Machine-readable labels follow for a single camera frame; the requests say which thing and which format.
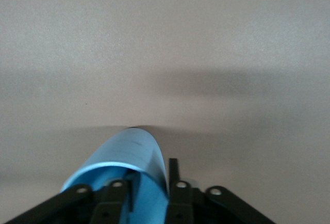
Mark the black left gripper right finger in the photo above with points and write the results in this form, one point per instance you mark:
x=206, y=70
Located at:
x=196, y=206

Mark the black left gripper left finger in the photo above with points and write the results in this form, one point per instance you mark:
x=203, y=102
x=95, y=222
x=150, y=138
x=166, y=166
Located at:
x=77, y=206

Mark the blue plastic cup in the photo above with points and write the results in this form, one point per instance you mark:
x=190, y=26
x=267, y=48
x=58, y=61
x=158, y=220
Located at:
x=129, y=151

